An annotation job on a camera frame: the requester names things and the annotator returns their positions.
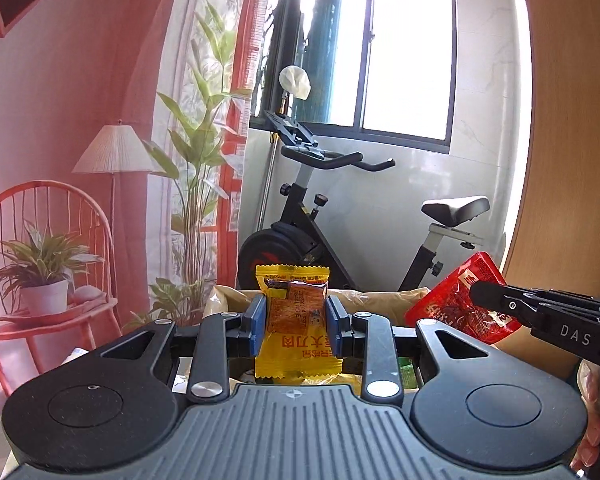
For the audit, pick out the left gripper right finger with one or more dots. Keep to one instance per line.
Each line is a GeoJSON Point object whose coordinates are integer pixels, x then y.
{"type": "Point", "coordinates": [367, 337]}

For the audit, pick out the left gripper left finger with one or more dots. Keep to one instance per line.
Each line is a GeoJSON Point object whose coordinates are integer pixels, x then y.
{"type": "Point", "coordinates": [224, 336]}

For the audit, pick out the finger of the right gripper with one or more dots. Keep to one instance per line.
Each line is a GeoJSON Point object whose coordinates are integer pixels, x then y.
{"type": "Point", "coordinates": [569, 321]}

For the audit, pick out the yellow candy packet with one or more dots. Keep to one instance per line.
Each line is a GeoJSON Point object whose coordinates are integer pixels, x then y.
{"type": "Point", "coordinates": [295, 344]}

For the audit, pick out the red snack packet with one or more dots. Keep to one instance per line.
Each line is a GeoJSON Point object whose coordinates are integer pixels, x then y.
{"type": "Point", "coordinates": [449, 302]}

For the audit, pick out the person's right hand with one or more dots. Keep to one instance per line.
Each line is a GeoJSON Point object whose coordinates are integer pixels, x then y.
{"type": "Point", "coordinates": [588, 451]}

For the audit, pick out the cardboard box with plastic wrap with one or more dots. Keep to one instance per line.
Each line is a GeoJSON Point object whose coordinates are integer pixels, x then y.
{"type": "Point", "coordinates": [392, 305]}

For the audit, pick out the green snack packet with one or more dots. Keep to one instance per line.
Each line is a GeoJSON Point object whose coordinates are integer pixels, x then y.
{"type": "Point", "coordinates": [407, 372]}

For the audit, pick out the wooden door panel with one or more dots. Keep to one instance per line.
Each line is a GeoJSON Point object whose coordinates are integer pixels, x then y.
{"type": "Point", "coordinates": [556, 242]}

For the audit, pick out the printed backdrop curtain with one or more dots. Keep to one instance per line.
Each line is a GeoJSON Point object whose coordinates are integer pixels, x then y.
{"type": "Point", "coordinates": [116, 123]}

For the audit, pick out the dark framed window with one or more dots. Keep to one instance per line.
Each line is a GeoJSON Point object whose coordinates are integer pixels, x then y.
{"type": "Point", "coordinates": [381, 71]}

